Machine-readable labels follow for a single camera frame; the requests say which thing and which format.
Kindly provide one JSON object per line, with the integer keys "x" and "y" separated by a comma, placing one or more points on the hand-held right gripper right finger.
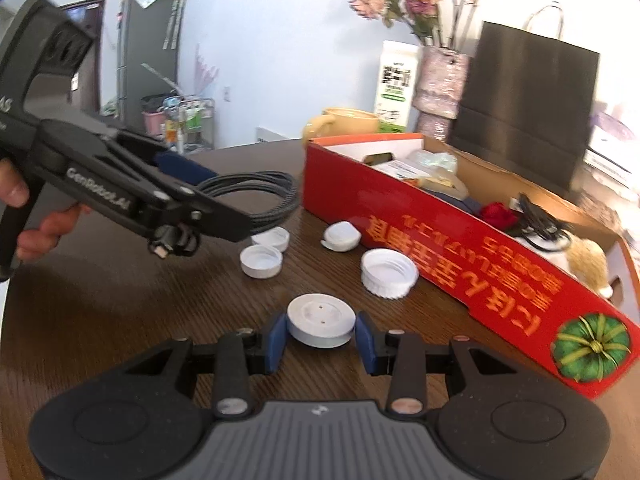
{"x": 365, "y": 345}

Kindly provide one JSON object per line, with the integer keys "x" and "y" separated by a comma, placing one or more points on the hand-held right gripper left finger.
{"x": 277, "y": 342}

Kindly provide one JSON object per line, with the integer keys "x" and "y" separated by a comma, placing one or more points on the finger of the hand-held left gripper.
{"x": 210, "y": 215}
{"x": 182, "y": 167}

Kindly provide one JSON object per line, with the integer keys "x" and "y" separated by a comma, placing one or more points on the white round spool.
{"x": 320, "y": 317}

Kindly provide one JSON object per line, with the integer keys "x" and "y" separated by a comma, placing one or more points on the red cardboard box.
{"x": 450, "y": 265}

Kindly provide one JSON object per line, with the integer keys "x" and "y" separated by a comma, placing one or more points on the cream soap bar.
{"x": 447, "y": 185}

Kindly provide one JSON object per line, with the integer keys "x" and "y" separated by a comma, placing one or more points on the red artificial flower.
{"x": 500, "y": 215}

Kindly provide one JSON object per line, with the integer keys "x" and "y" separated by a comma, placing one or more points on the white and yellow plush hamster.
{"x": 590, "y": 265}

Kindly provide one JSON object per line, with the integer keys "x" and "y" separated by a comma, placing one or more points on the person's left hand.
{"x": 47, "y": 232}

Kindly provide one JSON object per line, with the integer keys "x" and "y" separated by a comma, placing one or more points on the pink bin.
{"x": 152, "y": 120}

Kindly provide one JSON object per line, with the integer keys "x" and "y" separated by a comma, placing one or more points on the white bottle cap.
{"x": 275, "y": 237}
{"x": 261, "y": 261}

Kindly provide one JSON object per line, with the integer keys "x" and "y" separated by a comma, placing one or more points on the white ridged lid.
{"x": 387, "y": 272}

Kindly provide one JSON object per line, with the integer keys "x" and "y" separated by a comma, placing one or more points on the brown door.
{"x": 87, "y": 60}

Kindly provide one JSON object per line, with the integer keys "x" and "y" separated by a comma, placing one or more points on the white tape roll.
{"x": 341, "y": 236}

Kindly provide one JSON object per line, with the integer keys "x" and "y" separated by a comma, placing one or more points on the grey refrigerator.
{"x": 150, "y": 60}

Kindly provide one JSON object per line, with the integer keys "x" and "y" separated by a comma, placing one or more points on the yellow mug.
{"x": 345, "y": 122}

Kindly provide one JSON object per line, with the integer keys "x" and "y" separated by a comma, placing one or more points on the white milk carton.
{"x": 397, "y": 85}

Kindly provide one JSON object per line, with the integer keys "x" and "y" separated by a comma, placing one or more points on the purple wrapped vase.
{"x": 440, "y": 90}

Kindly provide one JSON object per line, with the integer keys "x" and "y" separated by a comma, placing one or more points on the black paper bag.
{"x": 530, "y": 105}

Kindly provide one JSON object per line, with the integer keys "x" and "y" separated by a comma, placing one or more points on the white flat box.
{"x": 610, "y": 162}

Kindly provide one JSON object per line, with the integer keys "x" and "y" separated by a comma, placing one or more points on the white wall socket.
{"x": 227, "y": 94}

